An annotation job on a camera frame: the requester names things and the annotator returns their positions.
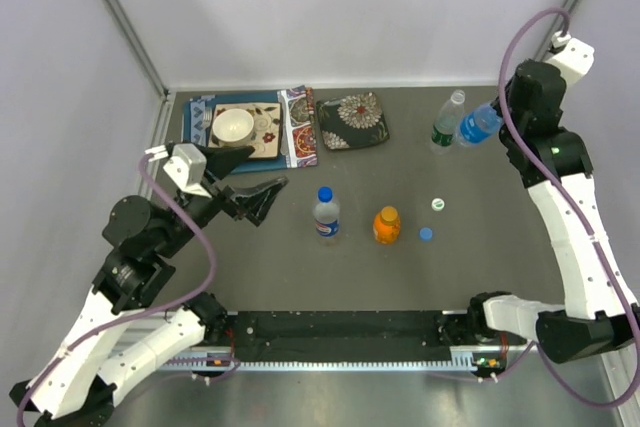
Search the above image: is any blue patterned placemat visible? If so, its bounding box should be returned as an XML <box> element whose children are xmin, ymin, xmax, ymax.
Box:
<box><xmin>181</xmin><ymin>86</ymin><xmax>318</xmax><ymax>174</ymax></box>

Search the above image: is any white green bottle cap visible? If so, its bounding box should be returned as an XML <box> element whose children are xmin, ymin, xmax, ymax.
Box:
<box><xmin>431</xmin><ymin>198</ymin><xmax>445</xmax><ymax>212</ymax></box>

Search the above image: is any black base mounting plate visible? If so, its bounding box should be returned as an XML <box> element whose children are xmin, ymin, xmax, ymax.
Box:
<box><xmin>228</xmin><ymin>310</ymin><xmax>476</xmax><ymax>363</ymax></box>

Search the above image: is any blue label water bottle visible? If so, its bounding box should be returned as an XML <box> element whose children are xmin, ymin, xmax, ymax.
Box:
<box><xmin>455</xmin><ymin>102</ymin><xmax>503</xmax><ymax>147</ymax></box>

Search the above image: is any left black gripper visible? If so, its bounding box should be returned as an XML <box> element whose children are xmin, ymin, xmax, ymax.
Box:
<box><xmin>158</xmin><ymin>143</ymin><xmax>290</xmax><ymax>256</ymax></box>

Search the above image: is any aluminium slotted rail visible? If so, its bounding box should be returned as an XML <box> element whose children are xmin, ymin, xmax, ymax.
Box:
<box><xmin>124</xmin><ymin>310</ymin><xmax>626</xmax><ymax>373</ymax></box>

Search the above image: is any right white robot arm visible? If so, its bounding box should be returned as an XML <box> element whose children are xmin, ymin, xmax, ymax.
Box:
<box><xmin>466</xmin><ymin>60</ymin><xmax>639</xmax><ymax>364</ymax></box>

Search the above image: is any left aluminium corner post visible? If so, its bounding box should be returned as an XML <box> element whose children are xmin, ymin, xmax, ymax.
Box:
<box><xmin>102</xmin><ymin>0</ymin><xmax>169</xmax><ymax>99</ymax></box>

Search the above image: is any silver fork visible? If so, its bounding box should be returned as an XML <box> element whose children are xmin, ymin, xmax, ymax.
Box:
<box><xmin>193</xmin><ymin>107</ymin><xmax>213</xmax><ymax>147</ymax></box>

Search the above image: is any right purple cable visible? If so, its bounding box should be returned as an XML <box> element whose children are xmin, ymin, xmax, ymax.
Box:
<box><xmin>497</xmin><ymin>7</ymin><xmax>640</xmax><ymax>411</ymax></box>

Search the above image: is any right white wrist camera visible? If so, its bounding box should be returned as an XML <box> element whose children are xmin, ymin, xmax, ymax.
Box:
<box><xmin>544</xmin><ymin>31</ymin><xmax>595</xmax><ymax>88</ymax></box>

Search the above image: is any green label water bottle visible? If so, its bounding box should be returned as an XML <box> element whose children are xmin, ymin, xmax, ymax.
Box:
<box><xmin>431</xmin><ymin>89</ymin><xmax>466</xmax><ymax>154</ymax></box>

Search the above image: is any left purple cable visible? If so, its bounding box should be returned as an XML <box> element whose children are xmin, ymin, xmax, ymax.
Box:
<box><xmin>14</xmin><ymin>154</ymin><xmax>219</xmax><ymax>427</ymax></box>

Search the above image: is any cream ceramic bowl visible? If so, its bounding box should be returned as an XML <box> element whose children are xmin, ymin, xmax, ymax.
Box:
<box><xmin>211</xmin><ymin>109</ymin><xmax>254</xmax><ymax>146</ymax></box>

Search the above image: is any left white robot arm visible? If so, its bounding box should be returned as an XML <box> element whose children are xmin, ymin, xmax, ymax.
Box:
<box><xmin>10</xmin><ymin>142</ymin><xmax>289</xmax><ymax>426</ymax></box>

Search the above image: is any blue bottle cap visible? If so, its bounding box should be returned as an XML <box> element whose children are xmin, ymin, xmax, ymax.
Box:
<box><xmin>419</xmin><ymin>227</ymin><xmax>433</xmax><ymax>241</ymax></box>

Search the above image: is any orange juice bottle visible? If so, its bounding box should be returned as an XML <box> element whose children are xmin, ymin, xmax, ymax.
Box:
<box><xmin>373</xmin><ymin>206</ymin><xmax>401</xmax><ymax>244</ymax></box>

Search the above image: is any beige floral square plate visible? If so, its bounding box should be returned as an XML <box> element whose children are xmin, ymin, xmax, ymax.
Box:
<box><xmin>209</xmin><ymin>102</ymin><xmax>283</xmax><ymax>160</ymax></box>

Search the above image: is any purple cable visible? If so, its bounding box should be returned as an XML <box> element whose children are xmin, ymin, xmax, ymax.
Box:
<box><xmin>497</xmin><ymin>7</ymin><xmax>640</xmax><ymax>411</ymax></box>
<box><xmin>14</xmin><ymin>154</ymin><xmax>219</xmax><ymax>427</ymax></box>

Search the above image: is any red-blue label water bottle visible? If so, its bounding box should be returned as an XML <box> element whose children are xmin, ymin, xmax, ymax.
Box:
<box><xmin>312</xmin><ymin>186</ymin><xmax>341</xmax><ymax>245</ymax></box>

